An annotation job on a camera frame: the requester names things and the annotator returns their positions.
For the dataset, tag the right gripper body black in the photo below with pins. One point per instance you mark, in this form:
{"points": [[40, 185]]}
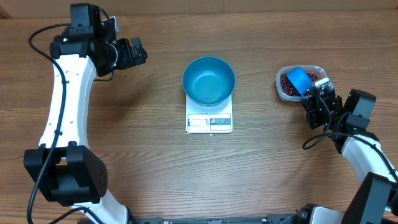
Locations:
{"points": [[316, 119]]}

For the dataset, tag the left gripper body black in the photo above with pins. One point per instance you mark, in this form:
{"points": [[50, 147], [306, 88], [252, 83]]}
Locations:
{"points": [[125, 58]]}

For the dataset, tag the blue plastic scoop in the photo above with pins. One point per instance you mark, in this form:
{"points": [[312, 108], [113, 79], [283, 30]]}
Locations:
{"points": [[300, 81]]}

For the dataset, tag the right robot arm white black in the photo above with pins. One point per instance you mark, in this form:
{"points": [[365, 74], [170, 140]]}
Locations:
{"points": [[345, 123]]}

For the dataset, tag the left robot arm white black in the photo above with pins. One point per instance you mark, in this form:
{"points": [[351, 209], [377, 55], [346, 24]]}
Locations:
{"points": [[63, 167]]}

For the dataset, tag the blue bowl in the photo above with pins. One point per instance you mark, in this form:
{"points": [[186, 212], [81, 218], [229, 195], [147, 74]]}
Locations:
{"points": [[208, 81]]}

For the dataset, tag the white kitchen scale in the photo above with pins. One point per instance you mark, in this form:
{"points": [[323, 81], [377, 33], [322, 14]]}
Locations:
{"points": [[209, 120]]}

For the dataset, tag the clear plastic container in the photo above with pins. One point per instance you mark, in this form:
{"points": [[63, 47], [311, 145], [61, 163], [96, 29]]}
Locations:
{"points": [[313, 69]]}

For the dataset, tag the red beans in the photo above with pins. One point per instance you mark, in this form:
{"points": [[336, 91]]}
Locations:
{"points": [[288, 88]]}

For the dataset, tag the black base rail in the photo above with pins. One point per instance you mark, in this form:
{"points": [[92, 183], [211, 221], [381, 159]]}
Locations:
{"points": [[269, 219]]}

